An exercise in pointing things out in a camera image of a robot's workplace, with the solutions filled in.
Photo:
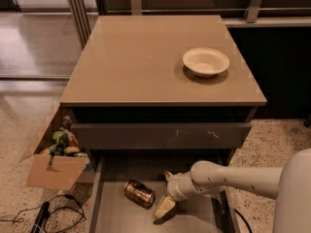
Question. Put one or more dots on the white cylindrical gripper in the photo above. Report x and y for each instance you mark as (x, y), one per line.
(177, 187)

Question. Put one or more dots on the orange crushed soda can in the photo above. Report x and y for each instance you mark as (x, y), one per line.
(140, 194)

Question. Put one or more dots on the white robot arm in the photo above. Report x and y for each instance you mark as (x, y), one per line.
(289, 186)

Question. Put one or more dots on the open grey middle drawer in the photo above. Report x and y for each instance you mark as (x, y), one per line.
(111, 212)

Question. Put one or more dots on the grey top drawer front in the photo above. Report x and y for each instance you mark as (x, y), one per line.
(161, 136)

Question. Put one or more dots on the grey cabinet with glossy top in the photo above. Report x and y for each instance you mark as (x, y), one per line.
(132, 71)

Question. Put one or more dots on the snack packets in box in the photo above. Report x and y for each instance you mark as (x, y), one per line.
(65, 142)

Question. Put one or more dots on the cardboard box of snacks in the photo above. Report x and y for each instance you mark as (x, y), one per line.
(54, 172)

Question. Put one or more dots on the black power adapter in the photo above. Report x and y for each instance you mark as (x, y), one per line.
(42, 215)

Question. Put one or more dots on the white paper bowl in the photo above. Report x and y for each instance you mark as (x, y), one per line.
(205, 63)

